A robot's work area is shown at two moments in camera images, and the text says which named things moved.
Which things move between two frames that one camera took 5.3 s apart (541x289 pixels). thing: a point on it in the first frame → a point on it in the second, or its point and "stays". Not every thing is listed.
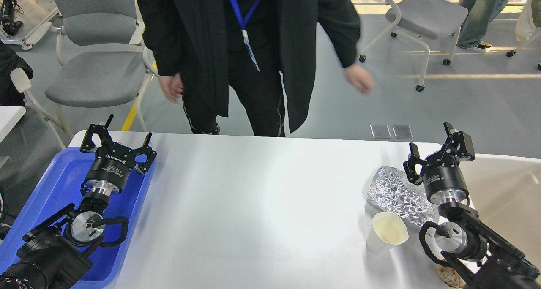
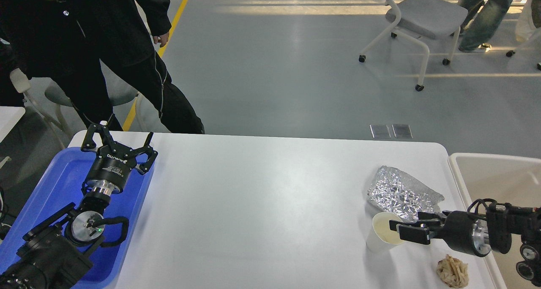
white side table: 9,116 stays
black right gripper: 444,181 → 464,233
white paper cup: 386,230 stays
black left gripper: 109,173 stays
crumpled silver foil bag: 392,190 stays
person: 265,44 → 69,32
